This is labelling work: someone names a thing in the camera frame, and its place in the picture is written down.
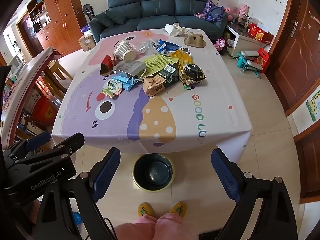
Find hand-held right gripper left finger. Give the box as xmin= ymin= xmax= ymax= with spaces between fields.
xmin=34 ymin=147 xmax=121 ymax=240

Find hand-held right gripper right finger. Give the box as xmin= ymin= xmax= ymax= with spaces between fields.
xmin=211 ymin=148 xmax=299 ymax=240

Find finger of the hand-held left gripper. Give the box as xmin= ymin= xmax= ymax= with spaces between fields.
xmin=15 ymin=132 xmax=85 ymax=172
xmin=5 ymin=131 xmax=52 ymax=162

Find dark basin with yellow rim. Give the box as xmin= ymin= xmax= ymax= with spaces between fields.
xmin=132 ymin=154 xmax=175 ymax=193

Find yellow-green snack bag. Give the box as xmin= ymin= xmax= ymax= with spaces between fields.
xmin=140 ymin=54 xmax=179 ymax=77

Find clear plastic wrapper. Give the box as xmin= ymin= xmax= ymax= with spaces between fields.
xmin=136 ymin=40 xmax=158 ymax=54

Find yellow plastic bag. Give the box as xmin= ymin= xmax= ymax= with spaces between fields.
xmin=169 ymin=49 xmax=194 ymax=67

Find yellow embroidered slipper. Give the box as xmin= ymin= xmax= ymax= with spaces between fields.
xmin=137 ymin=202 xmax=155 ymax=217
xmin=170 ymin=200 xmax=188 ymax=217

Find green white crumpled wrapper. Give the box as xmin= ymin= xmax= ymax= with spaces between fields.
xmin=101 ymin=84 xmax=124 ymax=99

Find person's right leg pink trousers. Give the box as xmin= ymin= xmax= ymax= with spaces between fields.
xmin=155 ymin=212 xmax=193 ymax=240

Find yellow plastic stool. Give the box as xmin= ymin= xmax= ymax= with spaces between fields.
xmin=47 ymin=60 xmax=73 ymax=80

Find cartoon printed tablecloth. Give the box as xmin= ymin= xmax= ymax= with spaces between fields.
xmin=51 ymin=29 xmax=253 ymax=160

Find white kitchen appliance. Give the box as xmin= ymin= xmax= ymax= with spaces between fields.
xmin=9 ymin=55 xmax=25 ymax=77

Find light blue packet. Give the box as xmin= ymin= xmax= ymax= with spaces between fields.
xmin=109 ymin=76 xmax=143 ymax=92

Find red triangular carton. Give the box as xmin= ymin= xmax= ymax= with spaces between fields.
xmin=100 ymin=55 xmax=116 ymax=75

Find grey white cardboard box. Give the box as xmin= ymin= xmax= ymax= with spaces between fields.
xmin=113 ymin=60 xmax=147 ymax=78

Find brown paper bag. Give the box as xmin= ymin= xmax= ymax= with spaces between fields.
xmin=142 ymin=75 xmax=167 ymax=97

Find brown cardboard box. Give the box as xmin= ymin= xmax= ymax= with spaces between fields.
xmin=79 ymin=33 xmax=97 ymax=53

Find plaid paper cup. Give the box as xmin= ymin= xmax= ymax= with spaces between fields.
xmin=114 ymin=41 xmax=137 ymax=62

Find black gold crumpled wrapper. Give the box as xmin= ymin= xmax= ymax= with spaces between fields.
xmin=179 ymin=64 xmax=206 ymax=85

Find giraffe poster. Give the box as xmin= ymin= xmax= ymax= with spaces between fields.
xmin=305 ymin=87 xmax=320 ymax=123

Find teal stepper machine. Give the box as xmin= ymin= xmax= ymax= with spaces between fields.
xmin=236 ymin=51 xmax=263 ymax=78

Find dark green carton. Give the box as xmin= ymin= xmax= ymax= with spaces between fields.
xmin=156 ymin=64 xmax=180 ymax=90

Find red gift bag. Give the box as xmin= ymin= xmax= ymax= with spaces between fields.
xmin=256 ymin=47 xmax=271 ymax=73

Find dark blue sofa cushion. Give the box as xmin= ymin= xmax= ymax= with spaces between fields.
xmin=96 ymin=10 xmax=120 ymax=29

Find wooden cabinet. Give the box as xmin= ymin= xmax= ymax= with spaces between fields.
xmin=16 ymin=0 xmax=87 ymax=55

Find pink bag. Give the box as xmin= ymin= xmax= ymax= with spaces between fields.
xmin=214 ymin=38 xmax=227 ymax=53

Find standing fan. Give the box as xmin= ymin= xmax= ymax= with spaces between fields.
xmin=82 ymin=4 xmax=94 ymax=20

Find wooden door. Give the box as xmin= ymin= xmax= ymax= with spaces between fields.
xmin=265 ymin=0 xmax=320 ymax=115

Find blue white snack bag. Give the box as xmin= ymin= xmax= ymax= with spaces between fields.
xmin=155 ymin=39 xmax=183 ymax=55

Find white side table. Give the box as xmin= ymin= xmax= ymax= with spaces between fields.
xmin=225 ymin=22 xmax=265 ymax=58

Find brown pulp cup tray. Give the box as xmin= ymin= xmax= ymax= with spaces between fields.
xmin=184 ymin=32 xmax=207 ymax=48

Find dark blue sofa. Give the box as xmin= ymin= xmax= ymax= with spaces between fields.
xmin=89 ymin=0 xmax=229 ymax=44

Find red gift box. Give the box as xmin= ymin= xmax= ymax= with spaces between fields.
xmin=249 ymin=23 xmax=274 ymax=44

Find white crumpled paper bag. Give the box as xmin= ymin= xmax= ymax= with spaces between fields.
xmin=165 ymin=23 xmax=192 ymax=37

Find purple bag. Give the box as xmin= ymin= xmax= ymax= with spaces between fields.
xmin=204 ymin=1 xmax=223 ymax=22

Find pink box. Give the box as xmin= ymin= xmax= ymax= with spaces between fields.
xmin=239 ymin=4 xmax=252 ymax=22

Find black cable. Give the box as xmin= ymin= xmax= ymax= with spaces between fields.
xmin=104 ymin=219 xmax=115 ymax=233

